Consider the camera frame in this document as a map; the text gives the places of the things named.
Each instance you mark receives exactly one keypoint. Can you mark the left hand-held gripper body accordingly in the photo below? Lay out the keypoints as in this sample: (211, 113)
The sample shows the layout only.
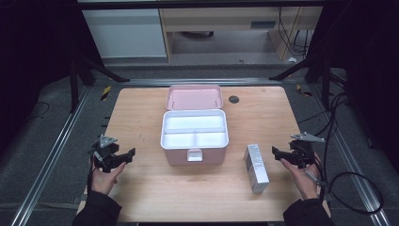
(106, 153)

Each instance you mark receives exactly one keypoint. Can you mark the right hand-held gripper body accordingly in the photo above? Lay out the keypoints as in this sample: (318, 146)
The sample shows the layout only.
(301, 153)

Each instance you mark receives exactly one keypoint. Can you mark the silver rectangular carton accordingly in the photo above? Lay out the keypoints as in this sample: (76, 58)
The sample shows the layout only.
(257, 169)

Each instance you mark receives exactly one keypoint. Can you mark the white divided tray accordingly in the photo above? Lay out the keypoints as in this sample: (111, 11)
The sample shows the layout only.
(194, 122)

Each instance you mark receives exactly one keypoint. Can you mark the pink storage box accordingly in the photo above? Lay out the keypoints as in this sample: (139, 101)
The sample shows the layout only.
(194, 97)

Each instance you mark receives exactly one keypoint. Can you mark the person's left hand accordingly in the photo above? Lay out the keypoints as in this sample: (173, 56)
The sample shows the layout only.
(105, 180)

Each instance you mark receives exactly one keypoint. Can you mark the person's right hand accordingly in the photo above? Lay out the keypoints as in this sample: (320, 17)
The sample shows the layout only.
(302, 182)

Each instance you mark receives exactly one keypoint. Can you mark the black round table grommet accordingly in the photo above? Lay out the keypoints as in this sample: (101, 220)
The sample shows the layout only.
(233, 99)

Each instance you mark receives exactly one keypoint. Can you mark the black metal stand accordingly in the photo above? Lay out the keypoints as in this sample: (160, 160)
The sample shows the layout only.
(74, 84)
(326, 84)

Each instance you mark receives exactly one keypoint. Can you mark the small white floor object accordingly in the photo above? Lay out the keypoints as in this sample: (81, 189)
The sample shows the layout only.
(292, 59)

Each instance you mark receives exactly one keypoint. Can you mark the white cabinet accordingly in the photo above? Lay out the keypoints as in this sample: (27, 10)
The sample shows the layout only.
(125, 33)

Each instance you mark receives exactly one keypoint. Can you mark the light wooden desk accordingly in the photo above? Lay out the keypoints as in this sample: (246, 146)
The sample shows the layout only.
(219, 19)

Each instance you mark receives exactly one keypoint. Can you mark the aluminium floor rail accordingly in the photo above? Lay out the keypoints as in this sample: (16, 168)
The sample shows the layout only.
(354, 169)
(47, 163)

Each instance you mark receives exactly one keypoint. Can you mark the aluminium cross rail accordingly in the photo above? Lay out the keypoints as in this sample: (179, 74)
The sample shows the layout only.
(200, 82)

